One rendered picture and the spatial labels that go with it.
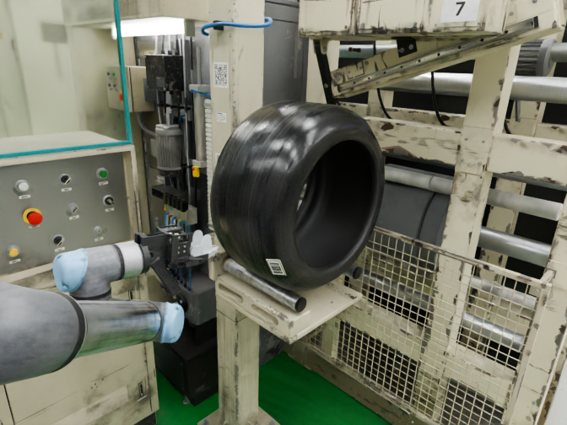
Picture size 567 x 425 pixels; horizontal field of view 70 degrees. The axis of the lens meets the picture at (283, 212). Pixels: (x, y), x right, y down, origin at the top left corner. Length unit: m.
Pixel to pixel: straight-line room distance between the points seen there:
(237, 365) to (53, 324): 1.27
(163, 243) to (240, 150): 0.33
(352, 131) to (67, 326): 0.85
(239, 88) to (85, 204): 0.66
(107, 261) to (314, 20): 0.98
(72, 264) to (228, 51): 0.79
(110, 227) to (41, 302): 1.08
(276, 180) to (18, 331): 0.65
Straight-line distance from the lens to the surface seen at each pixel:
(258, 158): 1.02
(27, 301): 0.51
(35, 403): 1.74
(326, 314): 1.33
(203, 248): 0.97
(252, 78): 1.35
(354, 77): 1.48
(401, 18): 1.25
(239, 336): 1.64
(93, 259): 0.85
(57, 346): 0.52
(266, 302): 1.26
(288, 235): 1.02
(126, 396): 1.92
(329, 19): 1.39
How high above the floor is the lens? 1.54
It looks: 20 degrees down
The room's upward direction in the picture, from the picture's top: 2 degrees clockwise
